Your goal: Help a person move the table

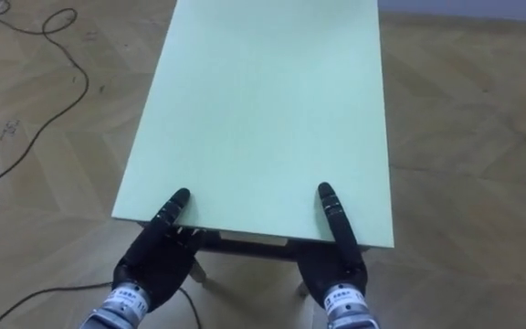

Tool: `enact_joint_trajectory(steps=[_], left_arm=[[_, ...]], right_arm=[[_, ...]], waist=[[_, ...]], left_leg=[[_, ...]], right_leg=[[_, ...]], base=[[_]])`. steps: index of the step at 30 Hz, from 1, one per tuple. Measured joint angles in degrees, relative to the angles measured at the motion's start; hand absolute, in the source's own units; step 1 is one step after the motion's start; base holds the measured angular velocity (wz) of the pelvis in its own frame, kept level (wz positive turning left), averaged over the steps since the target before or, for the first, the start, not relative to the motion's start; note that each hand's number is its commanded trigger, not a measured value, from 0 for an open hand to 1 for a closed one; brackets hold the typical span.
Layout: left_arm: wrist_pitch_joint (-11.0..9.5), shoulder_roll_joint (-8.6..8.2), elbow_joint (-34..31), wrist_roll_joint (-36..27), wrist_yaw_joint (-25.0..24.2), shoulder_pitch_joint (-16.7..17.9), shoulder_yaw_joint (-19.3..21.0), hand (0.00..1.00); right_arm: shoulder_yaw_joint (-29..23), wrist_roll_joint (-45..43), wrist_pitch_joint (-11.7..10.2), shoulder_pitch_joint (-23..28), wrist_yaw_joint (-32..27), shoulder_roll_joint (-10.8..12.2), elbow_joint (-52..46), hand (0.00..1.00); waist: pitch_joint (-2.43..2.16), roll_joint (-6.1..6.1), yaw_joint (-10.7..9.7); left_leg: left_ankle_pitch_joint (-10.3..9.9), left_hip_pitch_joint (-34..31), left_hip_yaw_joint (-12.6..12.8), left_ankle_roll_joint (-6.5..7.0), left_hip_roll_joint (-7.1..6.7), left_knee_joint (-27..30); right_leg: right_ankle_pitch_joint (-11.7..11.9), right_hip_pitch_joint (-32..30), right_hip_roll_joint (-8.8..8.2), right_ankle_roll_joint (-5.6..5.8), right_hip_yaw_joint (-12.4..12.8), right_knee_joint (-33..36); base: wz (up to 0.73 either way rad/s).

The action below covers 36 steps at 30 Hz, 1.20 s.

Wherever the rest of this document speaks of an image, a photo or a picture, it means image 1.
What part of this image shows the pale green top table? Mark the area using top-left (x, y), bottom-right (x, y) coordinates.
top-left (110, 0), bottom-right (395, 301)

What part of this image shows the black floor cable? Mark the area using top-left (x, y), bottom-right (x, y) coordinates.
top-left (0, 7), bottom-right (90, 201)

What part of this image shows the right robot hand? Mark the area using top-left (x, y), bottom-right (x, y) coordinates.
top-left (294, 182), bottom-right (369, 309)

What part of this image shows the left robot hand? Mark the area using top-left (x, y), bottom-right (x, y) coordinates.
top-left (111, 187), bottom-right (207, 313)

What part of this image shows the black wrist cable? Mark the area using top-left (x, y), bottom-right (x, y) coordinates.
top-left (0, 281), bottom-right (203, 329)

